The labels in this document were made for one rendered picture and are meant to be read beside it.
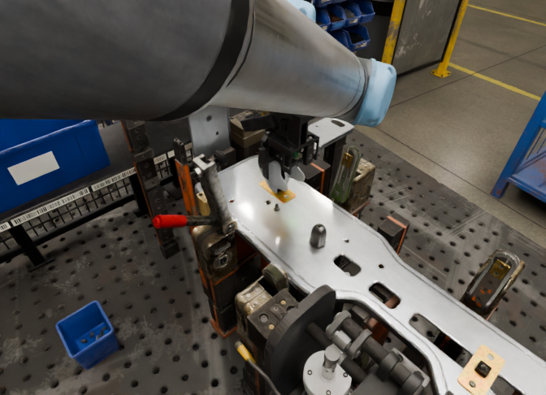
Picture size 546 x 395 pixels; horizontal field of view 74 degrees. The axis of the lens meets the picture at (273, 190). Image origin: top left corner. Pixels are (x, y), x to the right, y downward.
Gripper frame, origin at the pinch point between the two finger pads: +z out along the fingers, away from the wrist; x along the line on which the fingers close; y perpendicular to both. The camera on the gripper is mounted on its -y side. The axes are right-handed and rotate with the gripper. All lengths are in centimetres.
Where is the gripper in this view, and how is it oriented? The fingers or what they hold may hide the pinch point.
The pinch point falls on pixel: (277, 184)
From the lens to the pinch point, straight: 76.6
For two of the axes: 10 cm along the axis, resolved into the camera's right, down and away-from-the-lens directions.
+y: 6.6, 5.0, -5.6
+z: -0.1, 7.5, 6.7
